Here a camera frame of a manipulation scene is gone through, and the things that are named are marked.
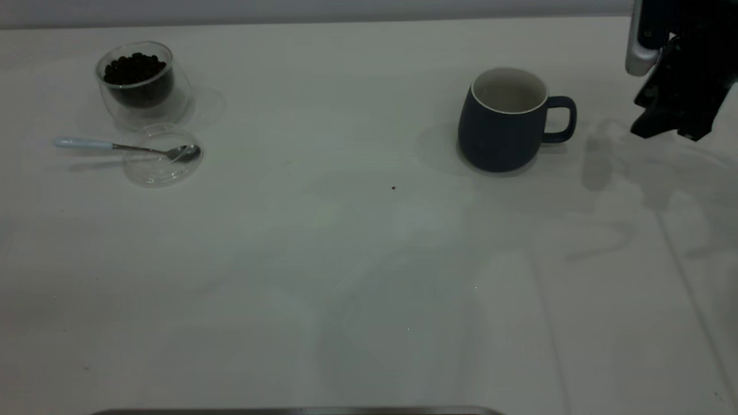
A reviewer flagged double-walled glass cup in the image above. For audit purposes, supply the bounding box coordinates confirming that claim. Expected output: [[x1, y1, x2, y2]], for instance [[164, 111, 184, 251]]
[[95, 40, 192, 131]]

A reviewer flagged clear glass lid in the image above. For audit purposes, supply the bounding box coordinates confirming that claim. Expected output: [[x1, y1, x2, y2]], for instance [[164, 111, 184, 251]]
[[123, 123, 204, 188]]

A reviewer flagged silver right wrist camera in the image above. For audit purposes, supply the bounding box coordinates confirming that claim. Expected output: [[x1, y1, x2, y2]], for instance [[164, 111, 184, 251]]
[[626, 0, 661, 77]]

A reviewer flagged coffee beans pile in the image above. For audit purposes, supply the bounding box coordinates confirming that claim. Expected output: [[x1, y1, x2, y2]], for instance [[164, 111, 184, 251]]
[[104, 52, 174, 108]]

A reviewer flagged metal spoon with white handle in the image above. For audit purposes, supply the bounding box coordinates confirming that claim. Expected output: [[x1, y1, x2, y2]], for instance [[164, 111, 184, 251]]
[[53, 137, 202, 164]]

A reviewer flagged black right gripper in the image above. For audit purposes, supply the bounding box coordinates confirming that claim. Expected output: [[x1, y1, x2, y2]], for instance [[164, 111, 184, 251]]
[[630, 0, 738, 142]]

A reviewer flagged dark grey ceramic mug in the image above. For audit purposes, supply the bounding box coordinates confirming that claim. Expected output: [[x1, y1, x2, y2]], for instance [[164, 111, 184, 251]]
[[458, 67, 577, 173]]

